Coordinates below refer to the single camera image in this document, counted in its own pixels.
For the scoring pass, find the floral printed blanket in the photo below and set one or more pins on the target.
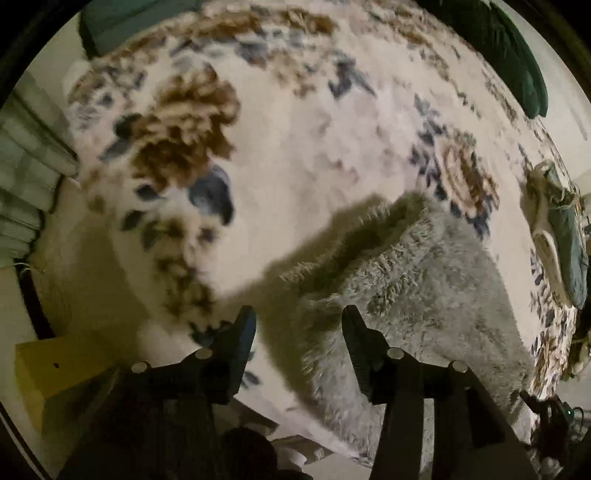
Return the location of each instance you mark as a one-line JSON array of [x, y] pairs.
[[300, 138]]

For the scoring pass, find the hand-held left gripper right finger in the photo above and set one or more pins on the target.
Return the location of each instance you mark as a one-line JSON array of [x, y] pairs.
[[354, 333]]

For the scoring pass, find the green and white sneaker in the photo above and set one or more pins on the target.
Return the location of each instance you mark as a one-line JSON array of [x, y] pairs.
[[565, 240]]

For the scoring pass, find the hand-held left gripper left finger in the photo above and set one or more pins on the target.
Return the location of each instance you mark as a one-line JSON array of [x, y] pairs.
[[245, 328]]

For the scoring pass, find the yellow box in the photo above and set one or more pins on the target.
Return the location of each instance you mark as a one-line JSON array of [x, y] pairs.
[[51, 369]]

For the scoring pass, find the green pillow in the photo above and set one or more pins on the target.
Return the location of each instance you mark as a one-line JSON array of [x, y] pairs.
[[503, 46], [120, 21]]

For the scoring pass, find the grey fluffy blanket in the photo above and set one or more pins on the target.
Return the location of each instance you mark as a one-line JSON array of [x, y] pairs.
[[415, 286]]

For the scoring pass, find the pale pleated curtain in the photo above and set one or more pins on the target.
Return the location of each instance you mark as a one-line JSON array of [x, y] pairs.
[[27, 184]]

